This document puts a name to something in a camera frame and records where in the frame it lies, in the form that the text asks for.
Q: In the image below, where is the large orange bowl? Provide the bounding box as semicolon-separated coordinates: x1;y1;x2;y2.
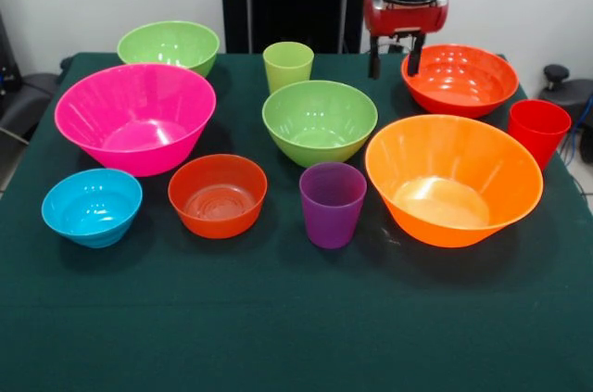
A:
364;114;544;249

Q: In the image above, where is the large pink bowl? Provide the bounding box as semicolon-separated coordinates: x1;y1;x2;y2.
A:
54;62;218;178

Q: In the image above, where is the large red-orange bowl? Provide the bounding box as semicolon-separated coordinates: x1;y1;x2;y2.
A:
400;43;520;120

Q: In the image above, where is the dark green tablecloth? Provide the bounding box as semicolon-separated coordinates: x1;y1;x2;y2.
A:
0;52;593;392

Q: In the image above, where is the red cup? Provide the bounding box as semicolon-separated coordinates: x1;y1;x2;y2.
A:
507;98;574;173

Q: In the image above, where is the green bowl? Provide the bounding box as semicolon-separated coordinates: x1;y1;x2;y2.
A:
116;19;221;79
261;80;379;169

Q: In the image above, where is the small red-orange bowl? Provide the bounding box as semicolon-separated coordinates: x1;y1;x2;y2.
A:
167;153;269;240

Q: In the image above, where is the green cup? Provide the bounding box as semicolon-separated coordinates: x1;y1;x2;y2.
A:
262;41;315;95

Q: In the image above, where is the purple cup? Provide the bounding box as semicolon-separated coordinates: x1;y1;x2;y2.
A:
298;161;368;250

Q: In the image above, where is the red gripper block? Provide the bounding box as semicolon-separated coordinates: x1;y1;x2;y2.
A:
363;0;449;81

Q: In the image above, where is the grey pedestal leg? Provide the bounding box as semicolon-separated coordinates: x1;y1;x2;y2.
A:
0;70;64;143
539;63;593;127

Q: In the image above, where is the black equipment box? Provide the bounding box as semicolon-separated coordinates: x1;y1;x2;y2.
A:
0;11;23;96

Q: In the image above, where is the small blue bowl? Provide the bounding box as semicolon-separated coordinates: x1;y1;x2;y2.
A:
41;168;144;249

